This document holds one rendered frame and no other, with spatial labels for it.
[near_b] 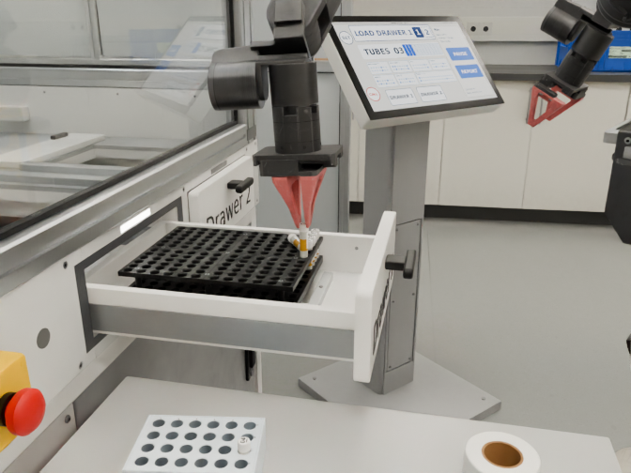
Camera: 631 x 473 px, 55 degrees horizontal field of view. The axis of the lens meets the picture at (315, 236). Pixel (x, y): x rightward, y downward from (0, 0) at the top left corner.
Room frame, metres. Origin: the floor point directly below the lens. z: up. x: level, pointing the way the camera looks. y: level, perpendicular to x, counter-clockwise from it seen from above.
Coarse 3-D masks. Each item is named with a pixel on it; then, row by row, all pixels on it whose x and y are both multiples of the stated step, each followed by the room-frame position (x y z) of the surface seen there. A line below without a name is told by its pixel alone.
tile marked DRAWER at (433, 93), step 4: (416, 88) 1.62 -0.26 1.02; (420, 88) 1.63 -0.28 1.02; (424, 88) 1.64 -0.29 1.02; (428, 88) 1.64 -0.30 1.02; (432, 88) 1.65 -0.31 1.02; (436, 88) 1.66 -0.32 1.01; (440, 88) 1.67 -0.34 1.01; (420, 92) 1.62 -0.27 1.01; (424, 92) 1.63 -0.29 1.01; (428, 92) 1.63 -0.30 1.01; (432, 92) 1.64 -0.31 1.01; (436, 92) 1.65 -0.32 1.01; (440, 92) 1.66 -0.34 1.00; (420, 96) 1.61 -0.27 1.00; (424, 96) 1.62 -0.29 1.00; (428, 96) 1.62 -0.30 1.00; (432, 96) 1.63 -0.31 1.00; (436, 96) 1.64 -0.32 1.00; (440, 96) 1.65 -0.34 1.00; (444, 96) 1.66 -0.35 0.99; (424, 100) 1.60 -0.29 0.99; (428, 100) 1.61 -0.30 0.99; (432, 100) 1.62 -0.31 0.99; (436, 100) 1.63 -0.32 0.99
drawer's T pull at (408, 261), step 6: (408, 252) 0.71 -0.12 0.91; (414, 252) 0.71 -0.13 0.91; (390, 258) 0.70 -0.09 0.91; (396, 258) 0.70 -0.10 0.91; (402, 258) 0.70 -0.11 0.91; (408, 258) 0.69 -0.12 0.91; (414, 258) 0.70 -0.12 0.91; (390, 264) 0.69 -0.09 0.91; (396, 264) 0.68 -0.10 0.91; (402, 264) 0.68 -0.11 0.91; (408, 264) 0.68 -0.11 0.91; (414, 264) 0.69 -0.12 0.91; (402, 270) 0.68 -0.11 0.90; (408, 270) 0.66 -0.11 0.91; (408, 276) 0.66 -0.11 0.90
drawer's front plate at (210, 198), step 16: (240, 160) 1.17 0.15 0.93; (224, 176) 1.06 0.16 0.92; (240, 176) 1.14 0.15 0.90; (192, 192) 0.94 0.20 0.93; (208, 192) 0.98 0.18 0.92; (224, 192) 1.05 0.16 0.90; (192, 208) 0.94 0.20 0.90; (208, 208) 0.97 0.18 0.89; (224, 208) 1.05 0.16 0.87; (224, 224) 1.04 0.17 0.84
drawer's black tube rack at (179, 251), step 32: (160, 256) 0.73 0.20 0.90; (192, 256) 0.73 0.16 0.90; (224, 256) 0.73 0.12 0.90; (256, 256) 0.73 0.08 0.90; (288, 256) 0.74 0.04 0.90; (320, 256) 0.80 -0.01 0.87; (160, 288) 0.70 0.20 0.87; (192, 288) 0.70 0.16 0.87; (224, 288) 0.70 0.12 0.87; (256, 288) 0.64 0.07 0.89
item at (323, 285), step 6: (324, 276) 0.78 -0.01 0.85; (330, 276) 0.78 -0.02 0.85; (318, 282) 0.76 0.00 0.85; (324, 282) 0.76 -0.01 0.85; (330, 282) 0.78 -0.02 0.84; (318, 288) 0.74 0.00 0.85; (324, 288) 0.74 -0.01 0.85; (318, 294) 0.73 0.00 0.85; (324, 294) 0.74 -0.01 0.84; (312, 300) 0.71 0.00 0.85; (318, 300) 0.71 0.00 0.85
